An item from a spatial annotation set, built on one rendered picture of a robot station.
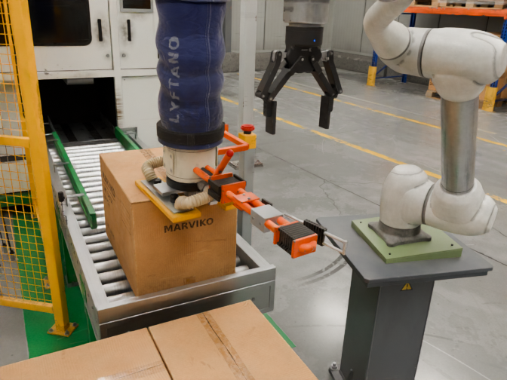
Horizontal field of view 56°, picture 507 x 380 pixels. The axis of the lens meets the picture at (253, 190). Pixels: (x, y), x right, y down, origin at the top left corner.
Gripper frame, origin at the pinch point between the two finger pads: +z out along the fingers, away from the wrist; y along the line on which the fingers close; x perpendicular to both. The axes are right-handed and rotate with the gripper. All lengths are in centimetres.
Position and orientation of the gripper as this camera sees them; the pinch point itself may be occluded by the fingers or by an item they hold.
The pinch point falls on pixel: (298, 125)
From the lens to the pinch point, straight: 104.2
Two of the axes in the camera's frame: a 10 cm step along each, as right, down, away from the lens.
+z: -0.3, 9.3, 3.6
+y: -8.9, 1.4, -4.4
